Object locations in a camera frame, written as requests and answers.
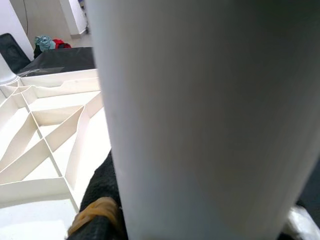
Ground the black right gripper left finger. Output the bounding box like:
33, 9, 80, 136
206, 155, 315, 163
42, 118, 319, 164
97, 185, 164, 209
66, 149, 129, 240

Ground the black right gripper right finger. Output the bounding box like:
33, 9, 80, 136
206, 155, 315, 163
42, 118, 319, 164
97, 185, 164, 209
282, 202, 320, 240

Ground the white plastic table top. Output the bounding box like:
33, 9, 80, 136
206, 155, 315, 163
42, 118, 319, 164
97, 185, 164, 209
0, 67, 114, 240

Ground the white plastic table leg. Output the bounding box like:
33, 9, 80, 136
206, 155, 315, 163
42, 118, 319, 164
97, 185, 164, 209
0, 52, 19, 86
84, 0, 320, 240

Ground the clear tape patch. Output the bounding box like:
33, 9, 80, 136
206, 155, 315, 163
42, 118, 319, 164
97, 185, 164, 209
18, 66, 66, 76

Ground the colourful clothes pile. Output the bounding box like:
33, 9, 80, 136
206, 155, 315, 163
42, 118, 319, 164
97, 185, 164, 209
33, 34, 73, 54

